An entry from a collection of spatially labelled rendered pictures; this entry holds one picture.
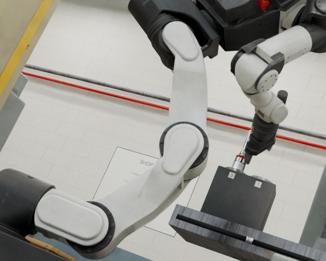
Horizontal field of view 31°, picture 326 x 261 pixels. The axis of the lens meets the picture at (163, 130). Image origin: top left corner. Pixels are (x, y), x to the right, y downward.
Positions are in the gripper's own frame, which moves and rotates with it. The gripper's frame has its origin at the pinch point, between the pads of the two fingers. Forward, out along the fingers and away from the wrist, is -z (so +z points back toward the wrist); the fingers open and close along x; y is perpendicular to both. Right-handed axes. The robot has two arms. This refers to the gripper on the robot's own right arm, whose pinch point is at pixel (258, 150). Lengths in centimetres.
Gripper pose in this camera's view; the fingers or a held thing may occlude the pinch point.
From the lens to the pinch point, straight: 215.8
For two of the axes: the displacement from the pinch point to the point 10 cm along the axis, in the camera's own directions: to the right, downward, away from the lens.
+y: -6.1, -6.2, 5.0
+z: 0.4, -6.5, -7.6
